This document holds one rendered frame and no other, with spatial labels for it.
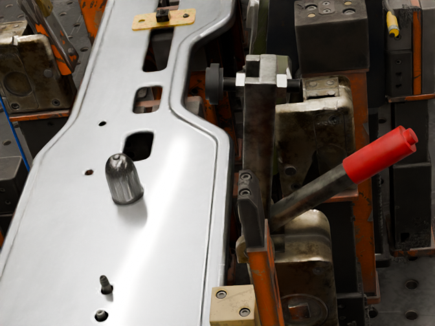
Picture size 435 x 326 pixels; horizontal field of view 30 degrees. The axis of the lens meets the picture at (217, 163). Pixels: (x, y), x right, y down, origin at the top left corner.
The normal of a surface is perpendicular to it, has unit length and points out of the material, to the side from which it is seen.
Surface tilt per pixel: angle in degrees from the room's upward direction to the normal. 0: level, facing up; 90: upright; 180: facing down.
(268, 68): 9
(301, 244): 0
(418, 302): 0
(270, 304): 90
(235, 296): 0
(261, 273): 90
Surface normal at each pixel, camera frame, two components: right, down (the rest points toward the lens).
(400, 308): -0.15, -0.76
